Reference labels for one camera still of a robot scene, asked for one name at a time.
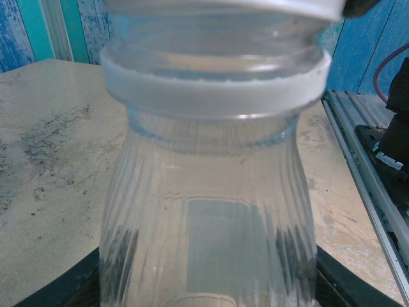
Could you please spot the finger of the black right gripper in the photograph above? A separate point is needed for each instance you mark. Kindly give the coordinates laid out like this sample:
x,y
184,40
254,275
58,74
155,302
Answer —
x,y
361,8

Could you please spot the clear ribbed labelled bottle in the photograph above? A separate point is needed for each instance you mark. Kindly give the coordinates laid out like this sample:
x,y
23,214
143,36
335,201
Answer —
x,y
207,192

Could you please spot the aluminium frame post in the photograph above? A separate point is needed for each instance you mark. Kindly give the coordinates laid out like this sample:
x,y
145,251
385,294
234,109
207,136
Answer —
x,y
57,28

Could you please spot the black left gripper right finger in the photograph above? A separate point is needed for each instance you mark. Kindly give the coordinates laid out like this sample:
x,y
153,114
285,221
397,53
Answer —
x,y
345,288

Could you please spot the aluminium mounting rail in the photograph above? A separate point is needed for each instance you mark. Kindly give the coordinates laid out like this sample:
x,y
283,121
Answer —
x,y
351,153

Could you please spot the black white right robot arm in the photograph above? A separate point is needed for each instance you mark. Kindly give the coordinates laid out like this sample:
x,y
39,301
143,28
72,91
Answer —
x,y
399,112

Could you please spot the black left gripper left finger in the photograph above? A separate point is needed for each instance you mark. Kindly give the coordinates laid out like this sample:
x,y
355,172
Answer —
x,y
76,288

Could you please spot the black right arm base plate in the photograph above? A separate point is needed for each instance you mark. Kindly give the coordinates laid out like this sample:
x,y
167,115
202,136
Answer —
x,y
367,144

